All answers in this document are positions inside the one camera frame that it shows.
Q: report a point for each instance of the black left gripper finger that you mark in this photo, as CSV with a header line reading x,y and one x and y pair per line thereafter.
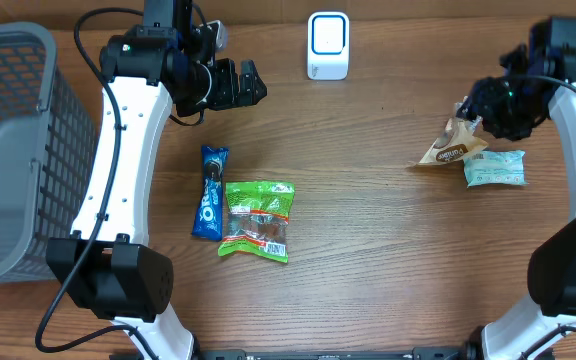
x,y
251,95
249,76

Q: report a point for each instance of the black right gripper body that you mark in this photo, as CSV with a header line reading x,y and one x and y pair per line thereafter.
x,y
513,109

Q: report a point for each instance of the grey plastic mesh basket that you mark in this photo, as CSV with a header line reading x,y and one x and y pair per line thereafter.
x,y
47,149

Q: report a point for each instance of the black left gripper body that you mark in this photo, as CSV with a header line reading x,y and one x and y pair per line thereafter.
x,y
219,84

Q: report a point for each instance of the green snack packet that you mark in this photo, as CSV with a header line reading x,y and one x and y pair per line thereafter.
x,y
258,217

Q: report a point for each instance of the beige paper-like bag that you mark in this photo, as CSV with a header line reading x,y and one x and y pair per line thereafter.
x,y
457,142

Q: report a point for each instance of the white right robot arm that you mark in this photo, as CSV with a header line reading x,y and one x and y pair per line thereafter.
x,y
547,313

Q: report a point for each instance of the blue Oreo cookie pack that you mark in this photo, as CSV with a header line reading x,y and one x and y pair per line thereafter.
x,y
208,221

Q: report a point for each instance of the teal tissue pack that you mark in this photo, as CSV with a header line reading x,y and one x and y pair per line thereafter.
x,y
488,167

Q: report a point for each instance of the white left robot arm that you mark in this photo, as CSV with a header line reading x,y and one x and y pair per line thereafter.
x,y
165,68

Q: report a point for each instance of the white barcode scanner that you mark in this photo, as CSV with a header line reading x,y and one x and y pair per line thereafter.
x,y
328,46

